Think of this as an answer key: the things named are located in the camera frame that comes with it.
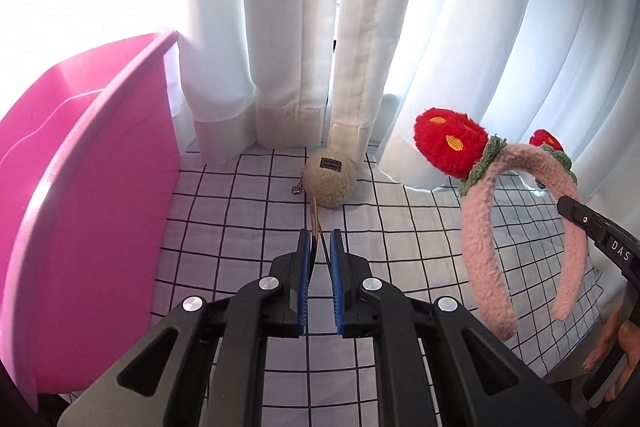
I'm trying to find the pink strawberry plush headband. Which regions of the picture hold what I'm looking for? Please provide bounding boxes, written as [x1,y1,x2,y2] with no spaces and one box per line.
[413,107,587,342]

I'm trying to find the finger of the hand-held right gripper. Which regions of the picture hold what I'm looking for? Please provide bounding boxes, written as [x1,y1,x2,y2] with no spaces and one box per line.
[557,195,640,280]

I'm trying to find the dark metal hair clip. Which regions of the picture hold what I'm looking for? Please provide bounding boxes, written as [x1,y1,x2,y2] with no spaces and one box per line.
[307,199,331,265]

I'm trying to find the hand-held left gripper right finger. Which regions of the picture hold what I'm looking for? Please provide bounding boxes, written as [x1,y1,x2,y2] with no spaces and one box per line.
[329,228,583,427]

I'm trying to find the pink plastic bin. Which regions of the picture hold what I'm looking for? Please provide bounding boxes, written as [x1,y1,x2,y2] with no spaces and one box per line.
[0,29,182,413]

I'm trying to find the person's right hand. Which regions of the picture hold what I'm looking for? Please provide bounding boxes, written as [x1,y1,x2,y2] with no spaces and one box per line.
[582,307,640,373]

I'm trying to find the white black grid tablecloth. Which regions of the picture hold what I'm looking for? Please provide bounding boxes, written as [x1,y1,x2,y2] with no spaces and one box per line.
[150,146,621,427]

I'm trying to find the white curtain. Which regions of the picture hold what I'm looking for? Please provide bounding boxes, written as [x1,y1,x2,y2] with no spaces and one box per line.
[327,0,640,228]
[0,0,347,165]

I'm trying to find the beige pompom ball keychain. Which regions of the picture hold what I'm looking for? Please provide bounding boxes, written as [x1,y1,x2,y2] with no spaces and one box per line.
[289,152,358,208]

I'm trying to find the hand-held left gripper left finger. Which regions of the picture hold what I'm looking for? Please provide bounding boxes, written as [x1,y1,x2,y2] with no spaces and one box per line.
[57,228,317,427]

